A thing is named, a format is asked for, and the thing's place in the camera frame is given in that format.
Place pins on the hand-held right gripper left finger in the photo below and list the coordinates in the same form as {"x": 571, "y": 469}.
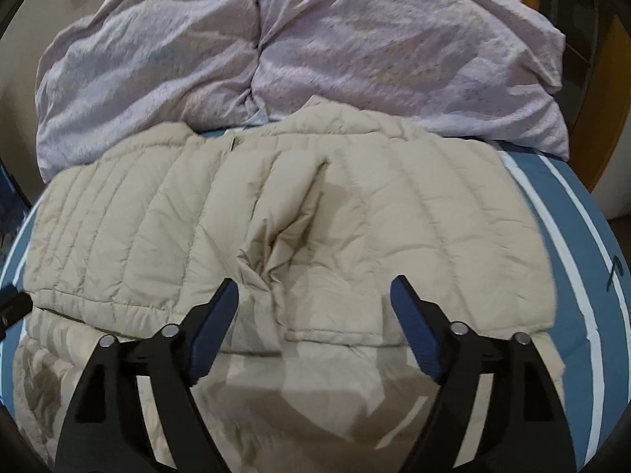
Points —
{"x": 217, "y": 325}

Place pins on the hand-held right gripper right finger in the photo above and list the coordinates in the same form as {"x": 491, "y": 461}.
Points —
{"x": 414, "y": 330}

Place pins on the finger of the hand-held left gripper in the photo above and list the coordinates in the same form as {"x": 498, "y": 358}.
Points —
{"x": 12, "y": 308}

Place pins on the beige puffer jacket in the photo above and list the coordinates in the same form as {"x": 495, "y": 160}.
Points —
{"x": 148, "y": 231}

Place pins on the blue white-striped bed sheet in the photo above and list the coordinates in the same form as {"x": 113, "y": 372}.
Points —
{"x": 567, "y": 266}

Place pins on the left lilac pillow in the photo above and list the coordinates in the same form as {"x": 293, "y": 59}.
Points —
{"x": 369, "y": 59}

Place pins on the lilac pillow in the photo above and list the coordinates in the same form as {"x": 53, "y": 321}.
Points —
{"x": 611, "y": 83}
{"x": 369, "y": 59}

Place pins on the right lilac pillow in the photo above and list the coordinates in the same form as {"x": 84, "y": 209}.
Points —
{"x": 611, "y": 83}

